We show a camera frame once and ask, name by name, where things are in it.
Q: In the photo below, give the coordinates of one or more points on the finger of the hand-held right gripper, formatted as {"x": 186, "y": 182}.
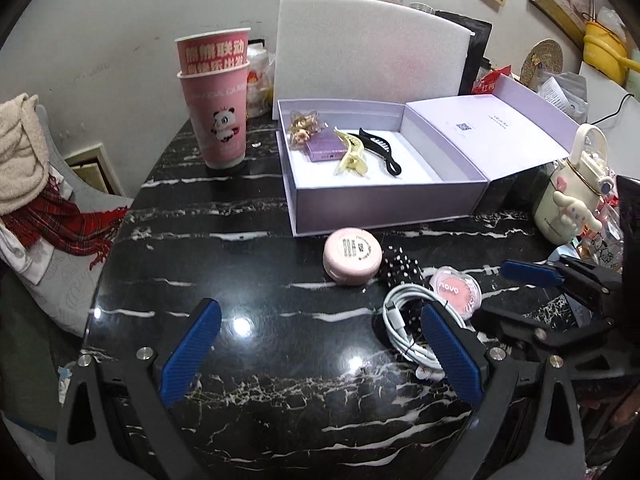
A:
{"x": 530, "y": 272}
{"x": 505, "y": 325}

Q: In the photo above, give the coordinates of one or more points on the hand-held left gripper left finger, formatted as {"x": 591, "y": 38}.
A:
{"x": 192, "y": 355}

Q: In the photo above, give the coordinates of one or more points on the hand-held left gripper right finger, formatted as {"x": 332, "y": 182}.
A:
{"x": 450, "y": 355}

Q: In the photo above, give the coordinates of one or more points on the pink blush clear case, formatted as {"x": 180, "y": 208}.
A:
{"x": 455, "y": 287}

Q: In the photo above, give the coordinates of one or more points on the black polka dot scrunchie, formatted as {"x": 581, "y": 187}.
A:
{"x": 400, "y": 267}

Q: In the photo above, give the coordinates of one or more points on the pink round compact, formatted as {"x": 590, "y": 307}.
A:
{"x": 352, "y": 255}

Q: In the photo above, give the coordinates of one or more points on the lavender gift box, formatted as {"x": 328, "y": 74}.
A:
{"x": 375, "y": 210}

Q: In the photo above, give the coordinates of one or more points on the black hair clip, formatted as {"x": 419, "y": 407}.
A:
{"x": 382, "y": 147}

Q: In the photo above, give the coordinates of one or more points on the cream hair claw clip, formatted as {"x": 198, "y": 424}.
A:
{"x": 352, "y": 157}

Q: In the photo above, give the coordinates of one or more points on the purple card packet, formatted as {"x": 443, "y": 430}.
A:
{"x": 322, "y": 149}

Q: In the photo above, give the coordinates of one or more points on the brown decorated hair clip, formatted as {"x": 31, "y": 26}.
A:
{"x": 302, "y": 127}

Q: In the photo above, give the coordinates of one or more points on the person's right hand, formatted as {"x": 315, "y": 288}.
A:
{"x": 625, "y": 405}

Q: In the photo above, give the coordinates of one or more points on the pink cartoon packet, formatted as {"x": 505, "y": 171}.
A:
{"x": 600, "y": 240}

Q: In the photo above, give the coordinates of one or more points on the light blue box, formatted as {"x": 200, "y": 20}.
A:
{"x": 565, "y": 252}

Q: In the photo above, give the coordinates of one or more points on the cream cartoon water bottle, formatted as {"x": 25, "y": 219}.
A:
{"x": 555, "y": 210}

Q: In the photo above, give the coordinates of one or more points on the grey chair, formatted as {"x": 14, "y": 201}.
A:
{"x": 60, "y": 280}

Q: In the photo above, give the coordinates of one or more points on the white printed papers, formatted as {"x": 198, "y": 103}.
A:
{"x": 562, "y": 97}

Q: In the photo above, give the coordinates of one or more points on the red plaid scarf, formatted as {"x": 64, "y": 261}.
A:
{"x": 65, "y": 225}

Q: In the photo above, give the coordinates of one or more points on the yellow pot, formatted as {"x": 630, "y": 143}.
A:
{"x": 605, "y": 47}

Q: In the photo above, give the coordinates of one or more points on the red packet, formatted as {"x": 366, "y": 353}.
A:
{"x": 492, "y": 81}

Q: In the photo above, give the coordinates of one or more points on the round woven mat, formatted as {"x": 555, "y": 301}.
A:
{"x": 542, "y": 60}

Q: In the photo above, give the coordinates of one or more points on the beige framed board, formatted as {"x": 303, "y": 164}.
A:
{"x": 92, "y": 170}

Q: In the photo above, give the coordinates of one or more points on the black bag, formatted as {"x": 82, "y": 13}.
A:
{"x": 475, "y": 50}

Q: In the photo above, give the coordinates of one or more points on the pink paper cup panda print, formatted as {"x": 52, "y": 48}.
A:
{"x": 215, "y": 125}

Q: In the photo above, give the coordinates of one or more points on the beige fleece blanket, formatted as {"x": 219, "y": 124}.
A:
{"x": 20, "y": 160}

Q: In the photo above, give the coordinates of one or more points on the white foam board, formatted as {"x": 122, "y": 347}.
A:
{"x": 370, "y": 45}

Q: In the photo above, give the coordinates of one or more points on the white plastic bag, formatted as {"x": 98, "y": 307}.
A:
{"x": 260, "y": 85}

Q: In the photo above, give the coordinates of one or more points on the pink paper cup red band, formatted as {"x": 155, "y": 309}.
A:
{"x": 212, "y": 52}

